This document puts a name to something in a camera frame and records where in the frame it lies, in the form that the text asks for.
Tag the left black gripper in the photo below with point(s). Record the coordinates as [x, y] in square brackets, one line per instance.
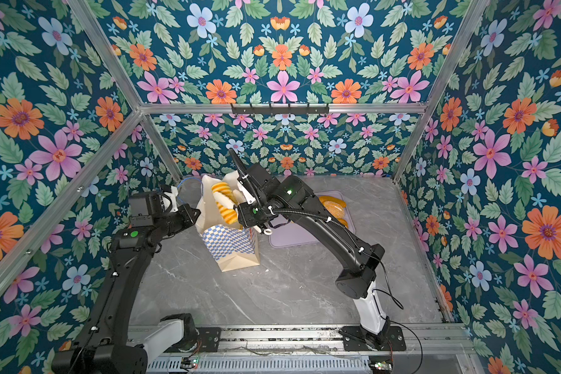
[188, 219]

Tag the striped yellow bun fake bread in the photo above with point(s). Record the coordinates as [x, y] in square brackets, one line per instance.
[343, 222]

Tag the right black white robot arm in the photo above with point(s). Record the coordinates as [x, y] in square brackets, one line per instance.
[357, 280]

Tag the white perforated cable duct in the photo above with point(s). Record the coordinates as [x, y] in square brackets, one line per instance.
[262, 364]

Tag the ridged roll fake bread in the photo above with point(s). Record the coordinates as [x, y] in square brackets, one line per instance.
[225, 199]

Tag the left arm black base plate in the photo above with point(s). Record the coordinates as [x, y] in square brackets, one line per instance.
[204, 339]

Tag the lilac plastic tray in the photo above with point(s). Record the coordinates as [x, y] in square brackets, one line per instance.
[290, 234]

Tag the flat orange fake bread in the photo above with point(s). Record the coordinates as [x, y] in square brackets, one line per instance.
[332, 201]

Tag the black hook rail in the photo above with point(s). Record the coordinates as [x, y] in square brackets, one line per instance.
[280, 109]

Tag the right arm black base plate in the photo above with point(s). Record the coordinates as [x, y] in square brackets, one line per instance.
[357, 339]

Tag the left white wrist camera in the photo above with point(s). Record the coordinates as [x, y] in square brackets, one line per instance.
[170, 198]

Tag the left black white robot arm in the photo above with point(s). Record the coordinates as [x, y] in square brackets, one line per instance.
[102, 346]

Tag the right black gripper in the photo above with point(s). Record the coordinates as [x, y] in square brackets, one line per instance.
[245, 219]

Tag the blue checkered paper bag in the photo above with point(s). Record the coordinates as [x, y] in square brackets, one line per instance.
[233, 247]

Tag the aluminium cage frame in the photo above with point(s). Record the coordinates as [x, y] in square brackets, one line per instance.
[30, 100]

